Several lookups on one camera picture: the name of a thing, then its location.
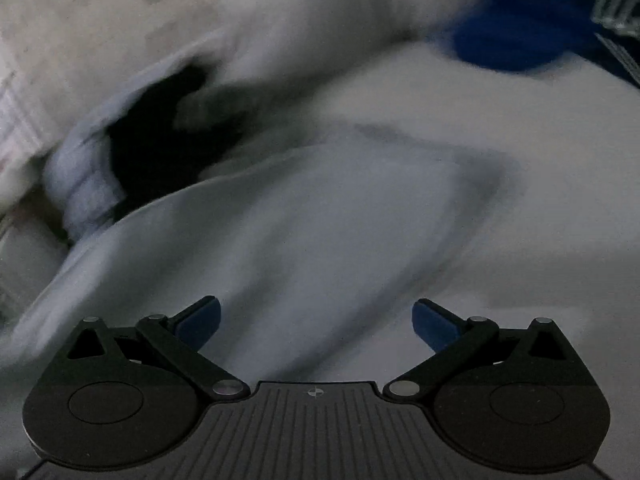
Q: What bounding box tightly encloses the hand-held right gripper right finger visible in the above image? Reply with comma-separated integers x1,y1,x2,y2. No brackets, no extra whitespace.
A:
382,298,572,402

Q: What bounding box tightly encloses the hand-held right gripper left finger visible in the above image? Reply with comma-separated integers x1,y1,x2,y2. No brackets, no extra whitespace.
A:
65,296,252,402

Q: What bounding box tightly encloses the light grey garment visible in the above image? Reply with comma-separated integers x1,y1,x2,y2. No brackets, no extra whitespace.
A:
0,0,640,466

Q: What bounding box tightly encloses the black cloth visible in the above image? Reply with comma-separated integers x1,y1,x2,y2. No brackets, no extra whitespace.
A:
107,62,251,222

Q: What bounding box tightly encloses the light blue cloth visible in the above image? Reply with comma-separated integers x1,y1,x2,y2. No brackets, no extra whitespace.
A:
42,30,232,242

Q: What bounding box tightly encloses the dark navy printed blanket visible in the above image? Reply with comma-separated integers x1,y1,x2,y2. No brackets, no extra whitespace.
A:
592,0,640,88

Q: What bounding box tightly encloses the cream dotted curtain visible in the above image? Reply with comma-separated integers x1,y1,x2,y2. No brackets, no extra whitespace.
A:
0,0,228,161

